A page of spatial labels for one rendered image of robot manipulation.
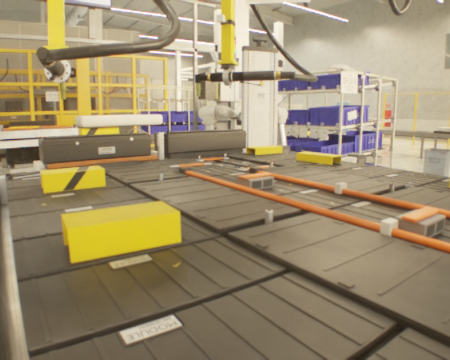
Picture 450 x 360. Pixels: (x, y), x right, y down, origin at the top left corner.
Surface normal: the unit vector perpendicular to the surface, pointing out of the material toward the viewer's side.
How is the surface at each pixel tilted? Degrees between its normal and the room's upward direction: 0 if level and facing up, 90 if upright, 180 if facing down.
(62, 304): 0
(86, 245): 90
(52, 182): 90
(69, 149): 90
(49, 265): 0
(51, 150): 90
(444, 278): 0
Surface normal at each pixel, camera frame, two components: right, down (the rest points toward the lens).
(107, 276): 0.00, -0.98
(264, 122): 0.33, 0.18
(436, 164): -0.69, 0.14
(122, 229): 0.52, 0.16
